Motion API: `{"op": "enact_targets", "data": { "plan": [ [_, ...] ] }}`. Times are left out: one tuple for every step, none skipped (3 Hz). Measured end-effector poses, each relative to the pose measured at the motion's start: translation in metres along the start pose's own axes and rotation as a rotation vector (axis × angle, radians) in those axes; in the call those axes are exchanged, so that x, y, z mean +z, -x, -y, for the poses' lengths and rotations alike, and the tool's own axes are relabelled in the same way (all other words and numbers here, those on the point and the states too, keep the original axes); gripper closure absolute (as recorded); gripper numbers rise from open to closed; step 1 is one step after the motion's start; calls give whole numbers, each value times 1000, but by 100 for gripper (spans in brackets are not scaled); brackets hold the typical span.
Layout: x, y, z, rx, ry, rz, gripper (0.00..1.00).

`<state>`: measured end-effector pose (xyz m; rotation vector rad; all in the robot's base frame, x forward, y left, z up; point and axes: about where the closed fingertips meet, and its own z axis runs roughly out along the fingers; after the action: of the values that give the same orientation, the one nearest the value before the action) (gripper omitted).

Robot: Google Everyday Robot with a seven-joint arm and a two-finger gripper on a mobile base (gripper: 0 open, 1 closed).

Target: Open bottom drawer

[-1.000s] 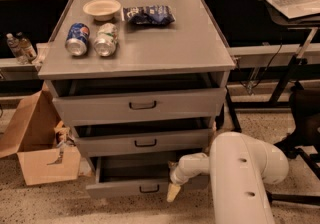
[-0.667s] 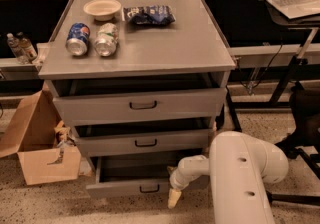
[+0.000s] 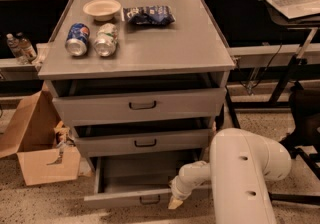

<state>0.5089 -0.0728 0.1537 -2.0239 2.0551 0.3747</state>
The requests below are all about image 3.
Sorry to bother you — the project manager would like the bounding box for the black hanging cable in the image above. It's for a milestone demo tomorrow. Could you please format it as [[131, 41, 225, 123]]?
[[235, 44, 284, 91]]

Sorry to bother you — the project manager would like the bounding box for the green white soda can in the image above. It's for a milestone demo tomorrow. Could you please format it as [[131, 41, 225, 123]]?
[[94, 23, 118, 57]]

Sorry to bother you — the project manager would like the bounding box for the blue pepsi can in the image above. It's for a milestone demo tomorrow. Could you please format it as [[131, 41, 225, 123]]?
[[65, 23, 90, 56]]

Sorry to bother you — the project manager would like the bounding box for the open cardboard box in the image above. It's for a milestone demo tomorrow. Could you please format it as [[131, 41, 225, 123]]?
[[0, 89, 81, 186]]

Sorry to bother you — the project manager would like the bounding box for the grey bottom drawer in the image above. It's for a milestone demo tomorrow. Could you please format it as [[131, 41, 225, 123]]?
[[84, 149, 201, 209]]

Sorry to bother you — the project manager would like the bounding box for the grey drawer cabinet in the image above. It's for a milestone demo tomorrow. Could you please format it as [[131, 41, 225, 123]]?
[[37, 0, 237, 169]]

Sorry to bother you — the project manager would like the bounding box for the blue chip bag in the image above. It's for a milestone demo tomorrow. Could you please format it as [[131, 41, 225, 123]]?
[[122, 5, 175, 26]]

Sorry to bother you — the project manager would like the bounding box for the clear plastic water bottle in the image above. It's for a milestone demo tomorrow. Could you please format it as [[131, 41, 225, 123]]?
[[6, 33, 29, 65]]

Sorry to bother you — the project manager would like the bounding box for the white paper bowl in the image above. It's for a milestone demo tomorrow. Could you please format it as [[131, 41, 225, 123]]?
[[83, 0, 121, 21]]

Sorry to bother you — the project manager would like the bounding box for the grey drawer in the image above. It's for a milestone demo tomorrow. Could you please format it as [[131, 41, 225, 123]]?
[[75, 118, 212, 157], [84, 149, 201, 209], [51, 73, 228, 127]]

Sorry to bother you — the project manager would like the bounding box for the black laptop stand table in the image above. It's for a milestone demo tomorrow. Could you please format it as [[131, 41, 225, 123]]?
[[226, 0, 319, 128]]

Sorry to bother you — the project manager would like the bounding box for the grey middle drawer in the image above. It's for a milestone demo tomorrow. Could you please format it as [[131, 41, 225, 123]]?
[[75, 118, 212, 157]]

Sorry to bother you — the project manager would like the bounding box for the black office chair base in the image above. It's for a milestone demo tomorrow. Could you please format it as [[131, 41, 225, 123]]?
[[269, 142, 320, 207]]

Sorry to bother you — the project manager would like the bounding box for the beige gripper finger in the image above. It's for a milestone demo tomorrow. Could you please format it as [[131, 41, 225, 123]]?
[[168, 196, 183, 210]]

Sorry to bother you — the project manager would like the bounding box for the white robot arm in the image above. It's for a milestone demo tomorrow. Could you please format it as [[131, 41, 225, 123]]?
[[168, 128, 291, 224]]

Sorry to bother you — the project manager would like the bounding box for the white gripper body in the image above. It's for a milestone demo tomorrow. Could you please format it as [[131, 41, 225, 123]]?
[[171, 161, 211, 201]]

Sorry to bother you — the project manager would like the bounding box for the brown drink bottle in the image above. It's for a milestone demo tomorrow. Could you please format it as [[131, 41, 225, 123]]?
[[16, 32, 37, 62]]

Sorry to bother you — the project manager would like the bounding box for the grey top drawer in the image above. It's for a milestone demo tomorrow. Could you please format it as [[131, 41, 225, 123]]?
[[51, 73, 228, 127]]

